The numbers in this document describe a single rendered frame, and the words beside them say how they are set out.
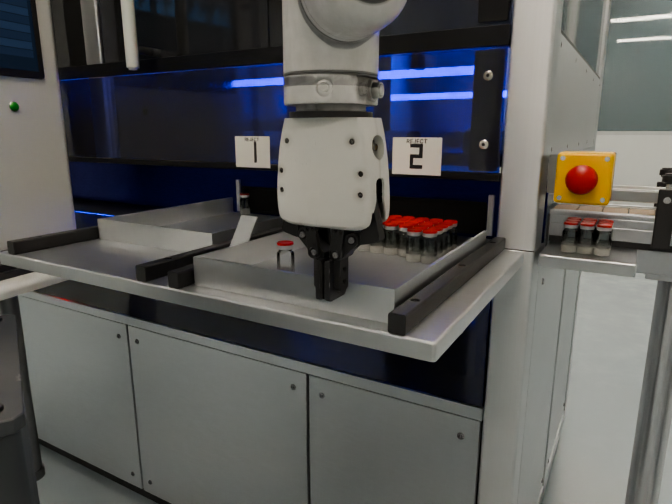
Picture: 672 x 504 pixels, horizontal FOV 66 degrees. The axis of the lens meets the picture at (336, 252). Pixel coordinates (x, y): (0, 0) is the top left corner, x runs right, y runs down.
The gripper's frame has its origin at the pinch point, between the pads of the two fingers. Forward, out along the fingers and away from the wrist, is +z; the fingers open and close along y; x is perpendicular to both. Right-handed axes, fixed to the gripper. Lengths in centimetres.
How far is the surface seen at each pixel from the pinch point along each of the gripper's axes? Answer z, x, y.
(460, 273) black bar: 2.3, -16.0, -8.1
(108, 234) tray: 3, -13, 51
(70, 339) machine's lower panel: 44, -39, 109
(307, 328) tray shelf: 5.5, 0.6, 2.4
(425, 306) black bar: 2.9, -4.4, -8.1
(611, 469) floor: 92, -129, -28
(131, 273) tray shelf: 4.3, -1.3, 31.0
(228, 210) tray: 4, -46, 54
